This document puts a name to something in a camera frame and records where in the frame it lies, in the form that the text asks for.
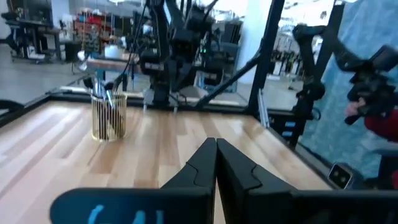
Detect black background workbench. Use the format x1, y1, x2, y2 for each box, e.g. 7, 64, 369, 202
1, 11, 63, 63

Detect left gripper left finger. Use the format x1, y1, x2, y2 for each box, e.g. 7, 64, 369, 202
49, 138, 218, 224

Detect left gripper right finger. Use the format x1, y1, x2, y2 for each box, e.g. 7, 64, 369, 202
216, 139, 398, 224

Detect white-tipped black makeup brush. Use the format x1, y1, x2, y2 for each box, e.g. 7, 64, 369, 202
104, 81, 121, 138

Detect fluffy dark-bristle makeup brush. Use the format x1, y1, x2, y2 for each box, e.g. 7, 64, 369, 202
83, 77, 100, 100

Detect wooden background table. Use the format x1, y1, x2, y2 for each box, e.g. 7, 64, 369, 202
86, 57, 141, 74

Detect person's forearm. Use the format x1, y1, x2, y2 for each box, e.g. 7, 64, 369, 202
363, 108, 398, 142

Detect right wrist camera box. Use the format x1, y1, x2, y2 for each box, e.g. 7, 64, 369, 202
170, 29, 200, 52

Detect black table clamp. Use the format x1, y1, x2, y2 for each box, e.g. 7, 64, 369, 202
0, 98, 25, 113

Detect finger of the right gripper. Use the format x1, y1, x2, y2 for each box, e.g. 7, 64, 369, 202
169, 67, 184, 91
182, 67, 197, 93

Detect person's hand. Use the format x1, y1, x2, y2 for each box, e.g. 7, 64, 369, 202
344, 97, 369, 118

